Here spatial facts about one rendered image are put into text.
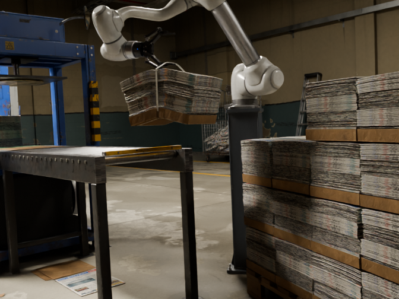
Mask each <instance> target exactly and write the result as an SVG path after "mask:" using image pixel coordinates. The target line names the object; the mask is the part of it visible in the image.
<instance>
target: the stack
mask: <svg viewBox="0 0 399 299"><path fill-rule="evenodd" d="M240 143H241V146H242V147H241V148H243V149H242V150H241V153H242V155H241V158H242V165H243V166H242V168H243V169H242V172H243V173H244V174H248V175H252V176H259V177H266V178H270V179H277V180H285V181H289V182H296V183H302V184H306V185H312V186H317V187H324V188H328V189H334V190H341V191H345V192H353V193H361V194H362V195H369V196H376V197H380V198H387V199H394V200H398V201H399V144H388V143H368V142H333V141H311V140H306V136H288V137H281V138H262V139H249V140H244V141H240ZM242 187H243V196H244V197H243V201H244V202H243V203H244V215H245V217H247V218H250V219H253V220H256V221H259V222H263V223H265V224H268V225H271V226H275V228H278V229H281V230H283V231H287V232H289V233H292V234H295V235H297V236H301V237H303V238H306V239H308V240H312V241H314V242H317V243H320V244H323V245H326V246H329V247H332V248H334V249H337V250H340V251H342V252H346V253H348V254H351V255H353V256H357V257H358V258H359V263H360V257H363V258H364V259H367V260H370V261H373V262H375V263H378V264H380V265H384V266H386V267H389V268H391V269H395V270H397V271H399V214H397V213H393V212H388V211H382V210H378V209H373V208H367V207H364V206H360V205H354V204H350V203H345V202H339V201H334V200H330V199H324V198H318V197H314V196H310V195H307V194H303V193H297V192H291V191H288V190H282V189H276V188H273V187H266V186H261V185H256V184H252V183H244V184H243V185H242ZM246 231H247V232H246V233H247V235H246V237H247V238H246V244H247V259H248V260H250V261H251V262H253V263H255V264H257V265H259V266H260V267H262V268H264V269H266V270H268V271H269V272H271V273H273V274H274V276H275V274H276V275H277V276H279V277H281V278H283V279H285V280H287V281H289V282H291V283H292V284H295V285H297V286H298V287H300V288H302V289H304V290H306V291H308V292H310V293H311V294H312V299H313V294H314V295H315V296H317V297H319V298H321V299H399V284H398V283H396V282H393V281H390V280H388V279H385V278H383V277H381V276H378V275H375V274H373V273H370V272H368V271H365V270H363V269H358V268H355V267H353V266H350V265H348V264H345V263H343V262H340V261H337V260H335V259H332V258H330V257H327V256H324V255H322V254H319V253H317V252H314V251H312V250H309V249H306V248H304V247H302V246H299V245H297V244H294V243H291V242H289V241H286V240H283V239H281V238H278V237H276V236H274V235H272V234H269V233H266V232H264V231H261V230H258V229H256V228H253V227H250V226H246ZM246 276H247V288H248V289H247V293H248V294H249V295H251V296H252V297H254V298H255V299H267V298H265V287H266V288H268V289H269V290H271V291H272V292H274V293H276V294H278V295H279V296H281V297H283V298H284V299H304V298H302V297H300V296H298V295H296V294H294V293H292V292H291V291H289V290H287V289H285V288H283V287H281V286H279V285H278V284H276V283H274V282H273V281H270V280H269V279H267V278H266V277H264V276H263V277H260V276H262V275H260V274H259V273H257V272H255V271H253V270H252V269H250V268H246Z"/></svg>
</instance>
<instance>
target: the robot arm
mask: <svg viewBox="0 0 399 299"><path fill-rule="evenodd" d="M198 4H201V5H202V6H204V7H205V8H206V9H207V10H209V11H211V12H212V14H213V16H214V17H215V19H216V20H217V22H218V24H219V25H220V27H221V29H222V30H223V31H224V33H225V35H226V36H227V38H228V39H229V41H230V43H231V44H232V46H233V48H234V49H235V51H236V53H237V54H238V55H239V57H240V59H241V60H242V62H243V63H242V64H238V65H236V67H235V68H234V70H233V72H232V78H231V91H232V103H231V104H227V105H224V108H225V109H228V110H229V109H251V108H261V106H259V105H258V102H257V96H263V95H267V94H271V93H274V92H276V91H277V90H278V89H279V88H280V87H281V86H282V84H283V82H284V75H283V73H282V71H281V70H280V69H279V68H278V67H277V66H274V65H273V64H272V63H271V62H270V61H269V60H268V59H267V58H266V57H263V56H260V55H259V54H258V52H257V50H256V48H255V47H254V45H253V44H252V42H251V41H250V39H249V37H248V35H247V34H246V32H245V31H244V29H243V27H242V26H241V24H240V22H239V20H238V19H237V18H236V16H235V14H234V12H233V11H232V9H231V7H230V6H229V4H228V3H227V1H226V0H171V1H170V2H169V3H168V4H167V5H166V6H165V7H164V8H162V9H150V8H141V7H123V8H121V9H118V10H114V9H110V8H109V7H107V6H105V5H100V6H98V7H96V8H95V9H94V10H93V13H92V19H93V24H94V26H95V28H96V31H97V33H98V35H99V37H100V38H101V39H102V41H103V45H102V46H101V49H100V51H101V54H102V56H103V57H104V58H105V59H107V60H110V61H125V60H127V59H138V58H143V57H145V61H144V63H147V64H149V65H151V66H153V67H154V68H157V67H159V66H160V65H162V64H163V63H164V62H160V61H159V60H158V59H157V58H156V57H155V55H154V54H153V53H154V46H153V45H154V44H155V42H156V41H157V40H158V39H159V37H160V36H161V35H162V36H167V35H176V33H169V32H168V31H162V28H160V27H158V28H156V29H155V30H153V31H152V32H151V33H149V34H148V35H144V37H145V41H144V42H137V41H127V40H126V39H125V38H124V37H123V35H122V34H121V30H122V27H123V26H124V21H125V20H126V19H127V18H130V17H134V18H141V19H145V20H152V21H165V20H168V19H170V18H172V17H174V16H176V15H178V14H180V13H182V12H184V11H186V10H188V9H190V8H191V7H194V6H196V5H198ZM155 34H156V35H155ZM154 35H155V36H154ZM153 36H154V37H153ZM151 37H153V38H152V39H151V40H150V41H148V40H149V39H150V38H151ZM149 57H151V58H152V59H153V60H154V61H155V62H156V63H157V64H158V65H156V64H155V63H152V62H150V60H149V59H148V58H149Z"/></svg>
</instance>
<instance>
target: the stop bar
mask: <svg viewBox="0 0 399 299"><path fill-rule="evenodd" d="M179 149H182V146H181V145H172V146H165V147H151V148H137V149H123V150H115V151H102V156H109V155H122V154H134V153H141V152H154V151H167V150H179Z"/></svg>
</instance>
